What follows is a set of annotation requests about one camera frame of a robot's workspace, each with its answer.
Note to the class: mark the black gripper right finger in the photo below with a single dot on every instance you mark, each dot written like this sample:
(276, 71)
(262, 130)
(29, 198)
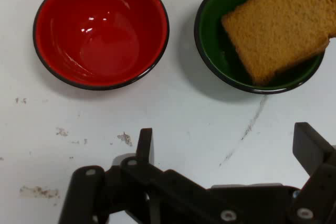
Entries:
(312, 155)

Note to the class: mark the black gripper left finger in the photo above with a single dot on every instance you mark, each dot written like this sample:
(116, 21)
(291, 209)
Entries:
(131, 182)

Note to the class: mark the brown toast bread slice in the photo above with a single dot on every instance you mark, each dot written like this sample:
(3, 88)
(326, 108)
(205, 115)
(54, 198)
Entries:
(283, 24)

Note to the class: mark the green bowl with black rim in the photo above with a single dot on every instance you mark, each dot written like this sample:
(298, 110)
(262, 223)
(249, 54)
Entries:
(218, 43)

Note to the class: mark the red bowl with black rim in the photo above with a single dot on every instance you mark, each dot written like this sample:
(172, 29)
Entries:
(101, 30)

